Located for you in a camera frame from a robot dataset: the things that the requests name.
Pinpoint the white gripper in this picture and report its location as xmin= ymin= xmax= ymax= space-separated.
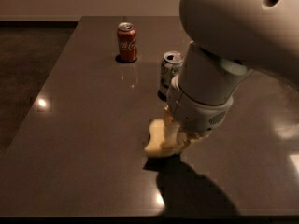
xmin=163 ymin=76 xmax=234 ymax=151

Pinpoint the yellow wavy sponge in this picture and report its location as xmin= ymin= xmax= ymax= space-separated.
xmin=144 ymin=119 xmax=180 ymax=158

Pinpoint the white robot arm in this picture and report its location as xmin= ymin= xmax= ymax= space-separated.
xmin=164 ymin=0 xmax=299 ymax=153

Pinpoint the green white soda can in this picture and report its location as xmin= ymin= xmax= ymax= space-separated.
xmin=159 ymin=51 xmax=184 ymax=96

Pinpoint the red cola can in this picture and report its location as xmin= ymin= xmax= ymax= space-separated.
xmin=117 ymin=22 xmax=137 ymax=63

